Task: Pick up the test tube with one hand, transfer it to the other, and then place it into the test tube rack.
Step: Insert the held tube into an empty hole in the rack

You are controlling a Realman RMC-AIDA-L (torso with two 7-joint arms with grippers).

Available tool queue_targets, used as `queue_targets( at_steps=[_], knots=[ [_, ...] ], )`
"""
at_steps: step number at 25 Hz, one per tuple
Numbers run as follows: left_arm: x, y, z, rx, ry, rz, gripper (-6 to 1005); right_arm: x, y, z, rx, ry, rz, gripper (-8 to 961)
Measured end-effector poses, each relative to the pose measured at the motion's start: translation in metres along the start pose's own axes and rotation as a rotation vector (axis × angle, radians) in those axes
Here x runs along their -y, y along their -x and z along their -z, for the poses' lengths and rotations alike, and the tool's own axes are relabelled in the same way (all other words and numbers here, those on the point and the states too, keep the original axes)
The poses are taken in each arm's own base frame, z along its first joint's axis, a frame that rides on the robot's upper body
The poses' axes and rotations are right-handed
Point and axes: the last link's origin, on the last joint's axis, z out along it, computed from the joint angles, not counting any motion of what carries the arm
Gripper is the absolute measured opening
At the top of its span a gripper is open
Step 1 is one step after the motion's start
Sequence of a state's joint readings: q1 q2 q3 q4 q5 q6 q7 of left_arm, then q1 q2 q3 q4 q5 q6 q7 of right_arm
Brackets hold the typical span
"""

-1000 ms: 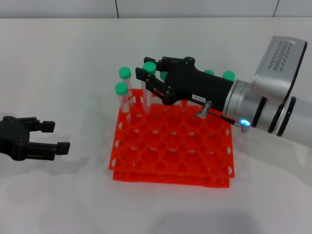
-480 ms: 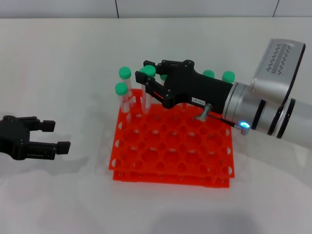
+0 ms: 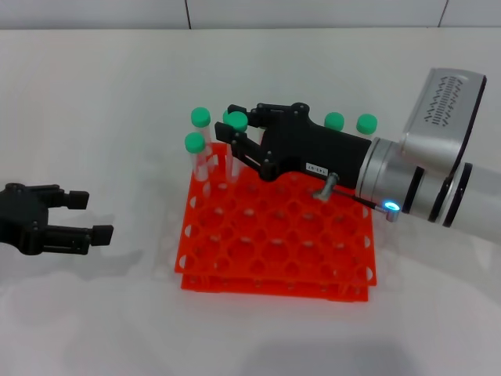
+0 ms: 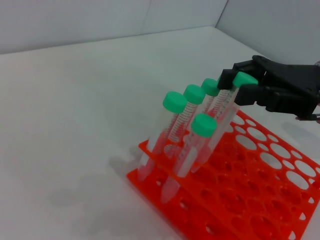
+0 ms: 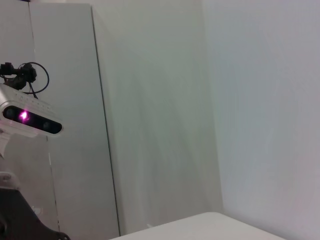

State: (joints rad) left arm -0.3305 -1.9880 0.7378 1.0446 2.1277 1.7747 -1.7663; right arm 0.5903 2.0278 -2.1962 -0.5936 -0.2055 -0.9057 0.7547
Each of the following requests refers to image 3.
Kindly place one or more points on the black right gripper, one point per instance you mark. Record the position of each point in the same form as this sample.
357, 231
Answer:
313, 149

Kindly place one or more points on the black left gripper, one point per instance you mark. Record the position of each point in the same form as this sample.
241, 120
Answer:
19, 219

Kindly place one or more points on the green-capped clear test tube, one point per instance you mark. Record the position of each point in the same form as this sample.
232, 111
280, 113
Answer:
236, 121
195, 142
366, 123
334, 121
225, 116
200, 116

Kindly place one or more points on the orange test tube rack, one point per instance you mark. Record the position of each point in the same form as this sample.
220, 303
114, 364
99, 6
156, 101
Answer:
274, 293

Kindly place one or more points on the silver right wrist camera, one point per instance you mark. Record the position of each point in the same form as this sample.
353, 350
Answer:
442, 121

